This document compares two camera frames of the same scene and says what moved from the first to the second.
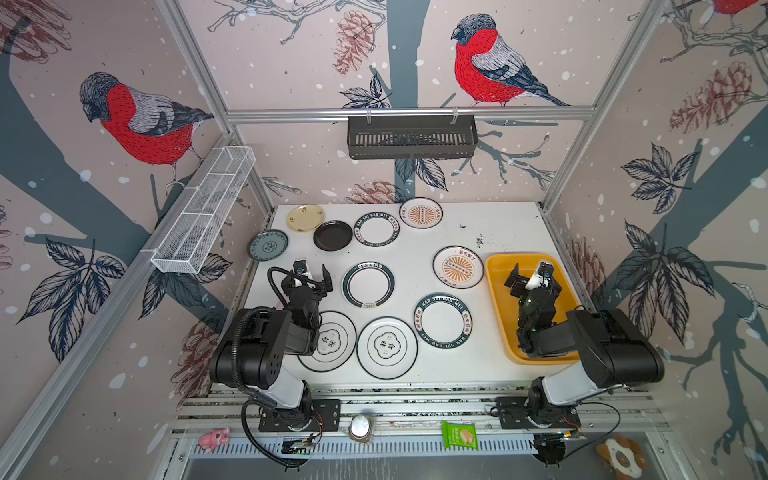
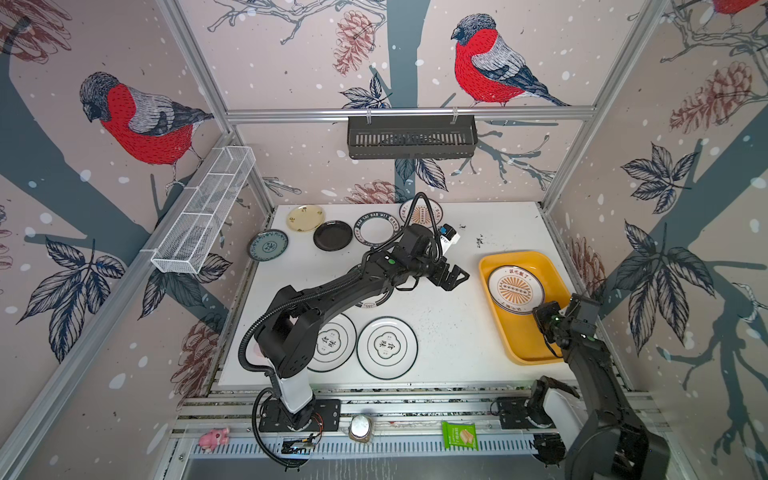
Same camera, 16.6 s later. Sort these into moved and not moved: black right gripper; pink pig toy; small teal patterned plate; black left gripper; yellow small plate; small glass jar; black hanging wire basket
Moved: black left gripper; black right gripper
Not moved: small glass jar; small teal patterned plate; black hanging wire basket; pink pig toy; yellow small plate
